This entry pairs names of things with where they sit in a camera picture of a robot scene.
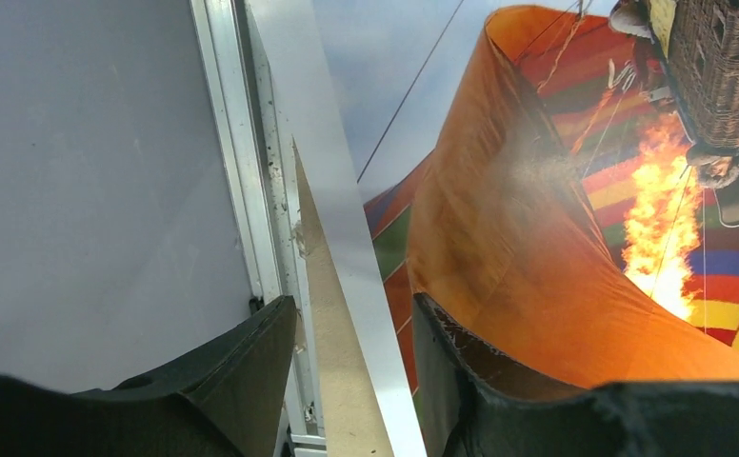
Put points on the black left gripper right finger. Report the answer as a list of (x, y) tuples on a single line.
[(476, 401)]

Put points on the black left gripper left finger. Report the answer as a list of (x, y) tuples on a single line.
[(224, 398)]

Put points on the hot air balloon photo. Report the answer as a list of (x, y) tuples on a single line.
[(503, 238)]

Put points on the aluminium table edge rail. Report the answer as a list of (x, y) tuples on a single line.
[(260, 161)]

